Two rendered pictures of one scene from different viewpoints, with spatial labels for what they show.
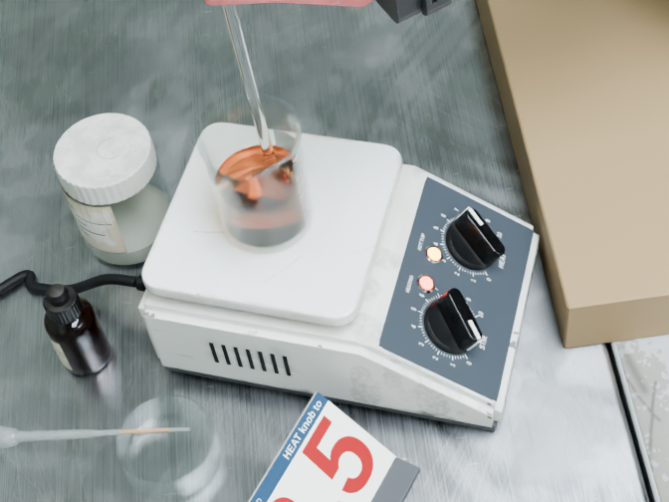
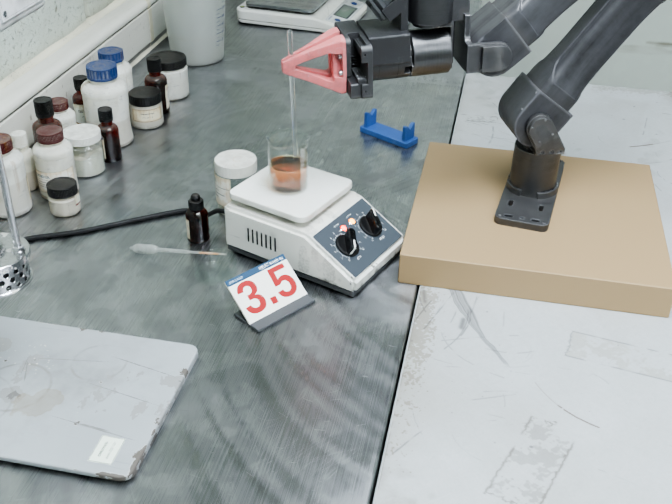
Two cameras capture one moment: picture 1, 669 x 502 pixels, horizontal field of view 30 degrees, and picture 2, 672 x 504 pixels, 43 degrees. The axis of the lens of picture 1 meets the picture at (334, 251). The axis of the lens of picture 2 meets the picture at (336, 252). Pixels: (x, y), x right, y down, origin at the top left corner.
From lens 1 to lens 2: 0.56 m
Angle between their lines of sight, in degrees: 21
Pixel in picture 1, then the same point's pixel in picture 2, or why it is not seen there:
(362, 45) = (367, 177)
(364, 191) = (331, 188)
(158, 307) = (232, 206)
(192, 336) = (241, 223)
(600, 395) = (405, 299)
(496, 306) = (371, 249)
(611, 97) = (458, 201)
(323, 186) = (315, 183)
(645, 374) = (428, 297)
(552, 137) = (424, 207)
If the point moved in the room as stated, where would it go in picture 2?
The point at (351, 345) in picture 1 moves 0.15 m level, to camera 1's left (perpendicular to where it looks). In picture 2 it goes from (302, 234) to (183, 221)
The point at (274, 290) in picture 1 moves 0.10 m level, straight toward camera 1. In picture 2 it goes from (278, 204) to (266, 248)
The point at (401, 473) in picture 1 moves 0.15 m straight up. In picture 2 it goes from (306, 299) to (306, 190)
